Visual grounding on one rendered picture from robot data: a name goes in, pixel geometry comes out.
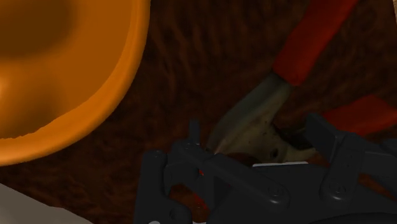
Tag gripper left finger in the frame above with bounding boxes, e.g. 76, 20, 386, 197
133, 119, 291, 224

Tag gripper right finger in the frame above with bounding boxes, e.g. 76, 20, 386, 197
305, 113, 397, 201

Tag orange bowl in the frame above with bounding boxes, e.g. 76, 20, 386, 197
0, 0, 152, 167

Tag red-handled grey metal pliers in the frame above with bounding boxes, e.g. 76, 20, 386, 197
205, 0, 397, 164

